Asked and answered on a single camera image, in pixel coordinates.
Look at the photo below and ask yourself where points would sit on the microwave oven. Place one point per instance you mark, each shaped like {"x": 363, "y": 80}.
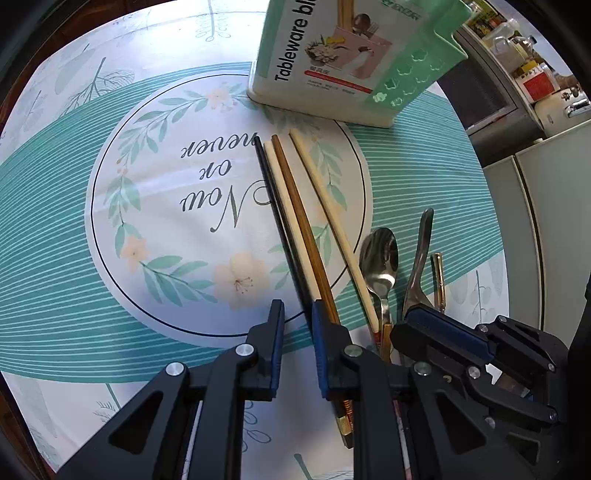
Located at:
{"x": 480, "y": 92}

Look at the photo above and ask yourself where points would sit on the red white canister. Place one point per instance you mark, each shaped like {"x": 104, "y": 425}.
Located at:
{"x": 538, "y": 85}

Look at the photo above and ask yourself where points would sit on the clear oil bottle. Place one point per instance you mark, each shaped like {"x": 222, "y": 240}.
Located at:
{"x": 512, "y": 55}

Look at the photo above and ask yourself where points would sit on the green utensil holder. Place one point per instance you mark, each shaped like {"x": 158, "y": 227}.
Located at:
{"x": 323, "y": 69}

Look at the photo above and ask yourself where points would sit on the brown chopstick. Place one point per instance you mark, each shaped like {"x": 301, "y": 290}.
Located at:
{"x": 299, "y": 207}

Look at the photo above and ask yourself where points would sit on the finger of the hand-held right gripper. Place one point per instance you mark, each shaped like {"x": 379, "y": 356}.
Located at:
{"x": 508, "y": 397}
{"x": 443, "y": 330}

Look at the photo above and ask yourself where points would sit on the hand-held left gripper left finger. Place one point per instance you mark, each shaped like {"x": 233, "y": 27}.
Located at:
{"x": 278, "y": 350}

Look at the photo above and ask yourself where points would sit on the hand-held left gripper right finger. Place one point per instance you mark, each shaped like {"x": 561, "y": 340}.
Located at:
{"x": 319, "y": 350}

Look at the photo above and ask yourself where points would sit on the cream chopstick red end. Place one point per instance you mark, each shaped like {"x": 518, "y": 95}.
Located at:
{"x": 287, "y": 203}
{"x": 327, "y": 207}

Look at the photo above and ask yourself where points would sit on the grey refrigerator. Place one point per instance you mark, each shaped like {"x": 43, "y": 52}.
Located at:
{"x": 531, "y": 207}

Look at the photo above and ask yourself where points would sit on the floral teal tablecloth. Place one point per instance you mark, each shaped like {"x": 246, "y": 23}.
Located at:
{"x": 138, "y": 277}

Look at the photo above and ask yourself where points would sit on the black chopstick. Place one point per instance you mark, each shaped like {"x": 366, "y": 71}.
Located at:
{"x": 276, "y": 203}

